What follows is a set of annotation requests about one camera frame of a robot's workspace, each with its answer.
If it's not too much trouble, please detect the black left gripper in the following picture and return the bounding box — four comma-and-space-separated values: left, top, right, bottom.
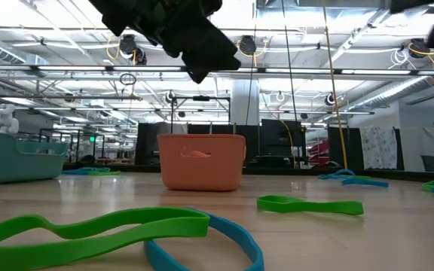
88, 0, 243, 84

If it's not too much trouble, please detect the white column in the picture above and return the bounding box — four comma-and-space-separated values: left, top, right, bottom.
231, 78, 261, 126

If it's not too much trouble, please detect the black partition curtain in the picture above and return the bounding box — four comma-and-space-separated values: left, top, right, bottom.
135, 119, 307, 166
327, 126, 365, 170

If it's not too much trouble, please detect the orange plastic basket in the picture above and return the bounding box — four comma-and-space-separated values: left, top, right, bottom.
157, 133, 247, 192

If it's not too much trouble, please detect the grey chair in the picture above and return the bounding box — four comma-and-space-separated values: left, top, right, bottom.
419, 154, 434, 172

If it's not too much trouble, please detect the patterned white cloth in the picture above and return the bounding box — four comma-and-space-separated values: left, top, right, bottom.
359, 126, 399, 170

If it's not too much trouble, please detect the red object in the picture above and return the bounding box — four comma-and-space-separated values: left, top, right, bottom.
307, 139, 331, 166

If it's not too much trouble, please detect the white robot figure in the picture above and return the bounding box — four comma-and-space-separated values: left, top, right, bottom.
0, 104, 20, 134

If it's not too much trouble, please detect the teal green plastic basket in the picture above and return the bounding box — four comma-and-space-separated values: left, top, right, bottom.
0, 131, 69, 184

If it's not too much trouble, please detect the black rig frame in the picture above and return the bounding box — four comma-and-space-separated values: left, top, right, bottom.
169, 95, 232, 125

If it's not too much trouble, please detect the black hanging cable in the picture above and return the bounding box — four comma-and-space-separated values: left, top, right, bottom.
245, 0, 258, 126
280, 0, 298, 122

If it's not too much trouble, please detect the yellow hanging cable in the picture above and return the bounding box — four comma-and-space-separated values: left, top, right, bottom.
321, 0, 349, 170

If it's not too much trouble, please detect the black aluminium table frame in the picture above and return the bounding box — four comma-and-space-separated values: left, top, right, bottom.
61, 162, 434, 182

